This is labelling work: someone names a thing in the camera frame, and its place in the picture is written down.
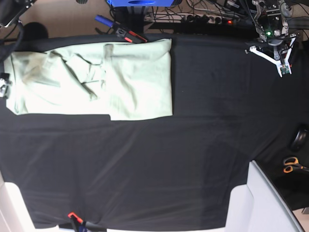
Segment white furniture left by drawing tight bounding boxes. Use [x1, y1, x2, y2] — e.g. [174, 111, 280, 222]
[0, 175, 35, 232]

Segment red black clamp top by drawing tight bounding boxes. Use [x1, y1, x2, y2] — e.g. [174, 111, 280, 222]
[115, 27, 148, 44]

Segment black table cloth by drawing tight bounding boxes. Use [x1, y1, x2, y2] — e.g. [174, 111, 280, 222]
[0, 35, 309, 231]

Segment white power strip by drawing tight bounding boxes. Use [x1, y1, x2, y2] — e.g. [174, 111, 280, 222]
[181, 14, 222, 24]

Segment grey white furniture right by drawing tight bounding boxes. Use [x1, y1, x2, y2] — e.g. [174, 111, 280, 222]
[225, 161, 304, 232]

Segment blue box top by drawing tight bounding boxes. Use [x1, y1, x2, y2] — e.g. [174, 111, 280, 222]
[107, 0, 182, 7]

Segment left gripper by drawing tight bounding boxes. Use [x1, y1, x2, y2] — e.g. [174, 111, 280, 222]
[259, 36, 294, 60]

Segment pale green T-shirt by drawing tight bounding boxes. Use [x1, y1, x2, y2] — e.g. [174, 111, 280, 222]
[4, 39, 173, 121]

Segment red black clamp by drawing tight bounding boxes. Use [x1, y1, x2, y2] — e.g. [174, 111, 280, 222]
[115, 27, 148, 44]
[68, 212, 107, 232]

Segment orange handled scissors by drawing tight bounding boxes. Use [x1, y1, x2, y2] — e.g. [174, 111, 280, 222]
[283, 157, 309, 174]

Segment black round object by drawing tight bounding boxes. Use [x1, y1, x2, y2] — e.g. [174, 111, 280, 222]
[291, 130, 309, 151]

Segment blue handle tool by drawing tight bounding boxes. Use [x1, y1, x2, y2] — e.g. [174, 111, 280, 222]
[95, 15, 114, 28]

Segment red black clamp bottom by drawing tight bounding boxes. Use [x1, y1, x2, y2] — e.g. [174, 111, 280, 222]
[68, 212, 107, 232]

